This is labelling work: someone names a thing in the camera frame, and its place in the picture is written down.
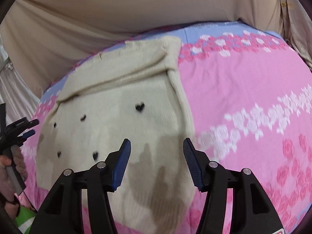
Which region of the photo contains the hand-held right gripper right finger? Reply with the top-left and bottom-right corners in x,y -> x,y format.
183,138 -> 284,234

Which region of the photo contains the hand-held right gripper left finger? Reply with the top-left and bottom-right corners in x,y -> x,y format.
29,138 -> 132,234

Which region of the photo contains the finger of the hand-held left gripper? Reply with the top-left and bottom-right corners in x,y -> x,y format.
24,119 -> 40,129
21,130 -> 36,140

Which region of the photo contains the cream sweater with black hearts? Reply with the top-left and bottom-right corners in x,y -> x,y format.
36,36 -> 195,234

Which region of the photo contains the person's left hand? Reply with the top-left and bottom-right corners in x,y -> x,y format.
0,145 -> 28,200

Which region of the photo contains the white satin curtain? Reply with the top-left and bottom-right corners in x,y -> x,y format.
0,34 -> 41,127

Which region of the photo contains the pink floral blanket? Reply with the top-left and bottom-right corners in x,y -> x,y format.
18,21 -> 312,234

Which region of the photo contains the green striped cloth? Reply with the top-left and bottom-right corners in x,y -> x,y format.
14,205 -> 37,231

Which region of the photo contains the beige backdrop cloth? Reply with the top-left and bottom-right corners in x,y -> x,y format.
0,0 -> 290,98

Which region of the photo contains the pale floral cloth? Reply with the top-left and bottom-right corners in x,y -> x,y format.
279,0 -> 312,71

